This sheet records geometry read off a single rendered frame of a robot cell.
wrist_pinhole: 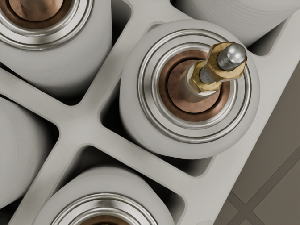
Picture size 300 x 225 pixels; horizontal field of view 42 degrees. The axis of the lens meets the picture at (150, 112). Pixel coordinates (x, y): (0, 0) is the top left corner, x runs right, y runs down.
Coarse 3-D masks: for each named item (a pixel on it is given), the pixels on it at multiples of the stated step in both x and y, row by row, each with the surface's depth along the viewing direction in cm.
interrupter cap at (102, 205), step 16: (96, 192) 24; (112, 192) 24; (64, 208) 24; (80, 208) 24; (96, 208) 24; (112, 208) 24; (128, 208) 24; (144, 208) 24; (64, 224) 24; (80, 224) 24; (96, 224) 24; (112, 224) 24; (128, 224) 24; (144, 224) 24
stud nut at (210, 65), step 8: (216, 48) 18; (224, 48) 18; (208, 56) 18; (216, 56) 18; (208, 64) 18; (216, 64) 18; (208, 72) 18; (216, 72) 18; (224, 72) 18; (232, 72) 18; (240, 72) 18; (216, 80) 18; (224, 80) 18
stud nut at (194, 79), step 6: (204, 60) 22; (198, 66) 22; (192, 72) 22; (198, 72) 22; (192, 78) 22; (198, 78) 22; (192, 84) 22; (198, 84) 22; (204, 84) 22; (210, 84) 22; (216, 84) 22; (198, 90) 22; (204, 90) 22; (210, 90) 22; (216, 90) 22
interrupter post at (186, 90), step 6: (192, 66) 23; (186, 72) 23; (180, 78) 25; (186, 78) 23; (180, 84) 24; (186, 84) 23; (180, 90) 25; (186, 90) 23; (192, 90) 23; (186, 96) 24; (192, 96) 23; (198, 96) 23; (204, 96) 23; (192, 102) 25
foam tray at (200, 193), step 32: (128, 0) 33; (160, 0) 33; (128, 32) 33; (288, 32) 34; (0, 64) 40; (256, 64) 34; (288, 64) 34; (0, 96) 42; (32, 96) 32; (96, 96) 32; (64, 128) 32; (96, 128) 32; (256, 128) 33; (64, 160) 32; (96, 160) 43; (128, 160) 32; (160, 160) 32; (192, 160) 40; (224, 160) 33; (32, 192) 31; (160, 192) 43; (192, 192) 32; (224, 192) 32; (0, 224) 34; (32, 224) 31; (192, 224) 32
